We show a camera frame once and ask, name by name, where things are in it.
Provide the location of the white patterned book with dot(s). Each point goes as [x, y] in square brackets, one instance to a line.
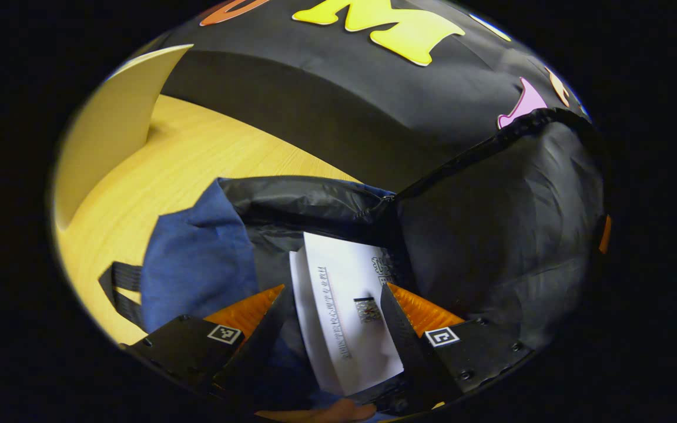
[338, 294]

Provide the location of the blue schoolbag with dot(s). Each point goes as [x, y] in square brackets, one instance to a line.
[197, 264]

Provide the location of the black backdrop cloth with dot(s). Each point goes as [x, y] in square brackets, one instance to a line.
[315, 88]

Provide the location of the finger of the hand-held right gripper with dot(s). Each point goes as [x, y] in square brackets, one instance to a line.
[606, 235]

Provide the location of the cream plastic bookshelf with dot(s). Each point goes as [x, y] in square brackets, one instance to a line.
[109, 129]

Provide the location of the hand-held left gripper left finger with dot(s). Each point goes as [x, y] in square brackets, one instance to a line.
[256, 352]

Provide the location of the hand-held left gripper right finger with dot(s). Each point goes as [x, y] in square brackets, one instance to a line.
[409, 346]

